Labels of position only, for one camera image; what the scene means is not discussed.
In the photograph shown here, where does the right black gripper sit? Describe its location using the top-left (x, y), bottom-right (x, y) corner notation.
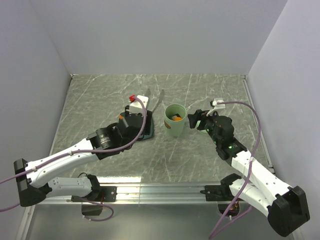
top-left (187, 108), bottom-right (222, 146)

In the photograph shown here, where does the orange round slice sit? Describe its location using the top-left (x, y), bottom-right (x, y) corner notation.
top-left (173, 116), bottom-right (182, 122)

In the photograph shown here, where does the teal square plate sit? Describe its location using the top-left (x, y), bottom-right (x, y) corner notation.
top-left (118, 109), bottom-right (154, 142)

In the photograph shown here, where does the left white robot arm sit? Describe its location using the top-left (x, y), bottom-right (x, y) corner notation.
top-left (13, 110), bottom-right (154, 207)

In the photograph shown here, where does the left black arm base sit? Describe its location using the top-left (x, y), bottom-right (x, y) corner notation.
top-left (71, 172), bottom-right (117, 222)

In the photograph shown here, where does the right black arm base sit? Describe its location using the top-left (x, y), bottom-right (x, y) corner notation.
top-left (200, 173), bottom-right (243, 218)

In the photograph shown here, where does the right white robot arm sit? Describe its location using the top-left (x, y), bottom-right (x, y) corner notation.
top-left (187, 109), bottom-right (310, 237)

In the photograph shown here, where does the mint green canister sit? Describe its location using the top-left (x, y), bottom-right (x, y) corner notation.
top-left (164, 103), bottom-right (187, 137)

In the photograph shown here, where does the mint green lid brown handle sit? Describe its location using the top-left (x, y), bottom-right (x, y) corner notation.
top-left (199, 130), bottom-right (208, 136)

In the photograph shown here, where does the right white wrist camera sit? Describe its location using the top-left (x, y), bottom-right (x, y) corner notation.
top-left (206, 98), bottom-right (226, 117)

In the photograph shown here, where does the aluminium right side rail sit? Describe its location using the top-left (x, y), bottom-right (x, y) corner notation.
top-left (240, 75), bottom-right (276, 176)

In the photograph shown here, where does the aluminium rail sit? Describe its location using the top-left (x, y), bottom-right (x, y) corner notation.
top-left (240, 75), bottom-right (276, 176)
top-left (42, 181), bottom-right (292, 206)

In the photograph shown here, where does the aluminium front rail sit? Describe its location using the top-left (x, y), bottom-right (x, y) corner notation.
top-left (42, 181), bottom-right (292, 206)

